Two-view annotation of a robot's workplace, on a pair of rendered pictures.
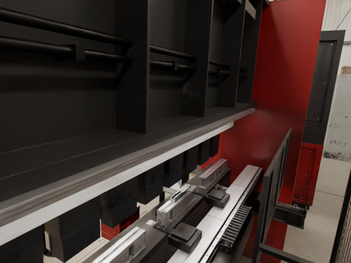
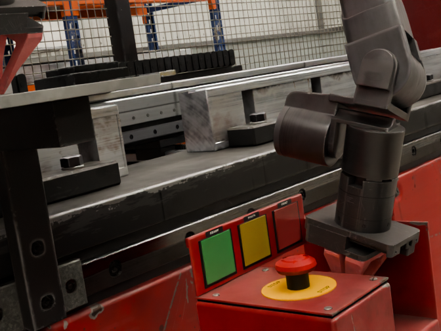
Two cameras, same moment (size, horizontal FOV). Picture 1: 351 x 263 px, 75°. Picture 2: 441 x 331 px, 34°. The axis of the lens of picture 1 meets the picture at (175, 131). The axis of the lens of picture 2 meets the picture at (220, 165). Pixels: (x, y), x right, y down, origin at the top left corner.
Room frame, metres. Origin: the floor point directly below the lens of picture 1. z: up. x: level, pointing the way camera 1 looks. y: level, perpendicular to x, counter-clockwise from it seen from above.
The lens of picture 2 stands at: (2.06, 0.40, 1.00)
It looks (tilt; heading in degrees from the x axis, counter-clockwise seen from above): 7 degrees down; 192
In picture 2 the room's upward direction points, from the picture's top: 8 degrees counter-clockwise
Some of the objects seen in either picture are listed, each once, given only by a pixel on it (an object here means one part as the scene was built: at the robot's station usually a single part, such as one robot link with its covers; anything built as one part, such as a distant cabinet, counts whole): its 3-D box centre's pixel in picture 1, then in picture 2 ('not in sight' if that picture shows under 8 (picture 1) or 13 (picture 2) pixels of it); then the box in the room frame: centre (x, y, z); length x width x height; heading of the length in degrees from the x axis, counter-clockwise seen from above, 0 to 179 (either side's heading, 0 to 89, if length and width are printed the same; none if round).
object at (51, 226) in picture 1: (73, 223); not in sight; (0.67, 0.32, 1.20); 0.15 x 0.09 x 0.17; 150
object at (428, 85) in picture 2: not in sight; (406, 94); (0.50, 0.48, 0.89); 0.30 x 0.05 x 0.03; 150
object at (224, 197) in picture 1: (206, 193); not in sight; (1.27, -0.20, 1.01); 0.26 x 0.12 x 0.05; 60
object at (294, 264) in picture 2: not in sight; (296, 275); (1.38, 0.32, 0.79); 0.04 x 0.04 x 0.04
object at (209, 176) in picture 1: (213, 172); not in sight; (1.82, -0.34, 0.92); 0.50 x 0.06 x 0.10; 150
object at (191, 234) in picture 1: (170, 229); (111, 76); (0.91, 0.00, 1.01); 0.26 x 0.12 x 0.05; 60
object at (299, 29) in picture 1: (249, 139); not in sight; (2.10, -0.70, 1.15); 0.85 x 0.25 x 2.30; 60
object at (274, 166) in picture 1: (277, 178); not in sight; (1.29, -0.63, 1.12); 1.13 x 0.02 x 0.44; 150
